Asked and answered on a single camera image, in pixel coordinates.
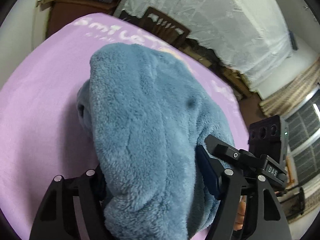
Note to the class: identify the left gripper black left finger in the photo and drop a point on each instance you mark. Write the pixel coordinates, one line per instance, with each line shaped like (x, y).
(56, 216)

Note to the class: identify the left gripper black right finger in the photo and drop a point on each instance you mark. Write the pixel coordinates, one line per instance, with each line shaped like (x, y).
(264, 216)

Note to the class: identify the blue fleece garment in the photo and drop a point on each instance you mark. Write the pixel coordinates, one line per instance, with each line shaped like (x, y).
(146, 113)

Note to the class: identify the person right hand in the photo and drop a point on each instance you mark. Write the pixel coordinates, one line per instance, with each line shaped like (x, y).
(239, 221)

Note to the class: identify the pink printed bed sheet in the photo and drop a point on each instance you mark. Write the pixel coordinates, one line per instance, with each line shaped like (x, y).
(40, 132)

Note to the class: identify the white lace cloth cover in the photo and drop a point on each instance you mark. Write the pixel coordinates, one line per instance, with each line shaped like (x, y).
(250, 36)

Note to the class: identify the dark wooden chair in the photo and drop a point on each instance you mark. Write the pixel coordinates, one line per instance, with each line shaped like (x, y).
(164, 27)

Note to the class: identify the brown wooden cabinet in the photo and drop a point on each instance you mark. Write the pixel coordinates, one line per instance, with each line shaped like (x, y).
(64, 12)

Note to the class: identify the black camera box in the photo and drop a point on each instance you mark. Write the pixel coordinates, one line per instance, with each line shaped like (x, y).
(269, 137)

